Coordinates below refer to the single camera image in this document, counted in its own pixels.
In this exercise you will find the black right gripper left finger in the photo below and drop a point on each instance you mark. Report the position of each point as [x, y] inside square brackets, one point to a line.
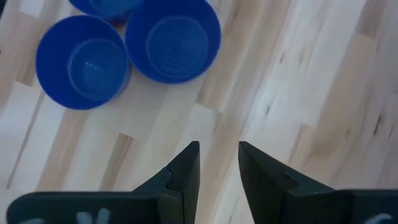
[168, 205]

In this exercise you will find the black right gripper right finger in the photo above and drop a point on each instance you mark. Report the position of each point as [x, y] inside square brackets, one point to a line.
[280, 202]

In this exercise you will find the blue plastic bowl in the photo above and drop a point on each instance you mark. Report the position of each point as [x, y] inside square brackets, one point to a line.
[84, 68]
[105, 7]
[177, 46]

